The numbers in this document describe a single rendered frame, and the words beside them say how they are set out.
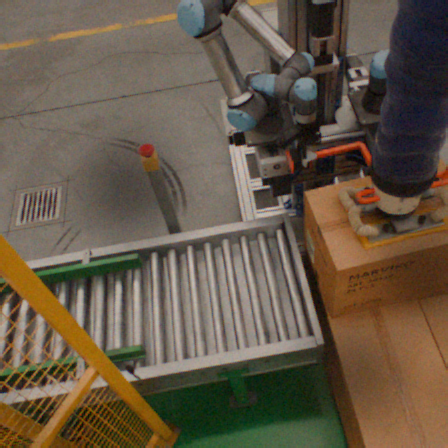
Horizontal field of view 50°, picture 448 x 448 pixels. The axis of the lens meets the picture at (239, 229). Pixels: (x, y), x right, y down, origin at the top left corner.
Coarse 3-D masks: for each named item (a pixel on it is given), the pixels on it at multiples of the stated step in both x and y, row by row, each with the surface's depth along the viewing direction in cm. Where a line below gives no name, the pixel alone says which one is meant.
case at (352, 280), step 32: (320, 192) 198; (320, 224) 188; (320, 256) 198; (352, 256) 178; (384, 256) 177; (416, 256) 180; (320, 288) 216; (352, 288) 189; (384, 288) 195; (416, 288) 202
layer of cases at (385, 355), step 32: (320, 320) 233; (352, 320) 206; (384, 320) 205; (416, 320) 203; (352, 352) 198; (384, 352) 197; (416, 352) 195; (352, 384) 191; (384, 384) 189; (416, 384) 188; (352, 416) 192; (384, 416) 182; (416, 416) 181
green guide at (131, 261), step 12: (84, 252) 230; (84, 264) 226; (96, 264) 226; (108, 264) 226; (120, 264) 228; (132, 264) 229; (48, 276) 227; (60, 276) 228; (72, 276) 230; (84, 276) 231; (0, 288) 228; (12, 288) 230
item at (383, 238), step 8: (416, 216) 183; (424, 216) 180; (368, 224) 184; (376, 224) 183; (384, 224) 179; (392, 224) 182; (424, 224) 181; (432, 224) 180; (440, 224) 180; (384, 232) 180; (392, 232) 180; (400, 232) 179; (408, 232) 179; (416, 232) 179; (424, 232) 179; (432, 232) 180; (360, 240) 181; (368, 240) 179; (376, 240) 178; (384, 240) 179; (392, 240) 178; (400, 240) 179; (368, 248) 179
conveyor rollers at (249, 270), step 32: (192, 256) 234; (224, 256) 233; (288, 256) 228; (64, 288) 231; (96, 288) 229; (160, 288) 227; (192, 288) 223; (256, 288) 220; (288, 288) 219; (0, 320) 224; (96, 320) 219; (160, 320) 216; (192, 320) 215; (256, 320) 211; (0, 352) 215; (64, 352) 214; (160, 352) 206; (0, 384) 207; (32, 384) 204
